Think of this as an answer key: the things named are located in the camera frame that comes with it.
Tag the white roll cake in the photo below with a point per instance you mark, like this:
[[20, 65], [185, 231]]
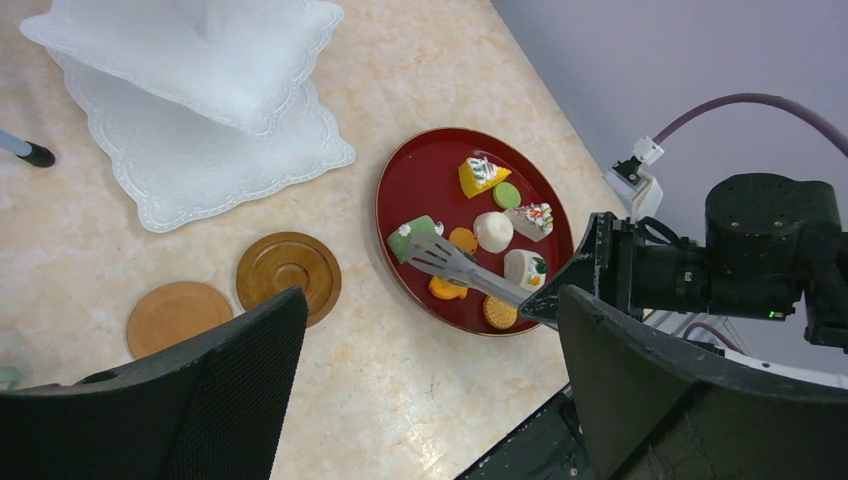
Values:
[[526, 269]]

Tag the orange fish-shaped cookie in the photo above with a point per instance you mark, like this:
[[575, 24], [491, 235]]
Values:
[[445, 290]]

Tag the dark wooden saucer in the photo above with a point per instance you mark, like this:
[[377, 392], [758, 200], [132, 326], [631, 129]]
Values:
[[282, 260]]

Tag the white round mousse cake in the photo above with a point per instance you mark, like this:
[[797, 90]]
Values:
[[494, 231]]

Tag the red round tray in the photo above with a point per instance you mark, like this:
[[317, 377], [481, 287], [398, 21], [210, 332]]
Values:
[[421, 178]]

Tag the light wooden coaster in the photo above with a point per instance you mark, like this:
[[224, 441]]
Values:
[[173, 313]]

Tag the orange chip cookie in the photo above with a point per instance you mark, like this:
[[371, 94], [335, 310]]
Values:
[[464, 239]]

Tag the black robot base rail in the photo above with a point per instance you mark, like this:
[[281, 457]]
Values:
[[548, 444]]

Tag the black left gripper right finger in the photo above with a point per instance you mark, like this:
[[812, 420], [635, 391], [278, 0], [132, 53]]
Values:
[[652, 406]]

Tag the round tan biscuit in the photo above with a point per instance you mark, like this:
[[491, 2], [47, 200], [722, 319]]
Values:
[[499, 314]]

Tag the yellow cake slice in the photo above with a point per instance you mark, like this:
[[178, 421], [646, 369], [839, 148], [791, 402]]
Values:
[[477, 175]]

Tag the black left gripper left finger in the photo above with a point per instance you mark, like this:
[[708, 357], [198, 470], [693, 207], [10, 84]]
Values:
[[210, 407]]

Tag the white strawberry cake slice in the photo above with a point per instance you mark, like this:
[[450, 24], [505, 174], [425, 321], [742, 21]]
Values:
[[533, 221]]

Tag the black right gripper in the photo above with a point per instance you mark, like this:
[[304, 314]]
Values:
[[631, 266]]

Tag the green macaron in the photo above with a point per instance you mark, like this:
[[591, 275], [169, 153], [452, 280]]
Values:
[[506, 196]]

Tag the mint green cup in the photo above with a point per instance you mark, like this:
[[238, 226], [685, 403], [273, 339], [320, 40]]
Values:
[[10, 378]]

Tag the white three-tier cake stand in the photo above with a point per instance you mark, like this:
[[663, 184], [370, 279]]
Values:
[[200, 105]]

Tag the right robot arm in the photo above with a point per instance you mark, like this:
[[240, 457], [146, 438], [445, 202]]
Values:
[[771, 242]]

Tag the green matcha roll cake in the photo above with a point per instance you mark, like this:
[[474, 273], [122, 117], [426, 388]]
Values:
[[399, 241]]

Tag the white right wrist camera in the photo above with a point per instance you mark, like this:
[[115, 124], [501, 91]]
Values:
[[631, 181]]

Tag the metal serving tongs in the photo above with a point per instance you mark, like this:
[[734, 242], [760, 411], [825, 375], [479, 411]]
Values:
[[434, 255]]

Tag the light blue tripod stand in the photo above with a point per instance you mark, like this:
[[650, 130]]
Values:
[[36, 155]]

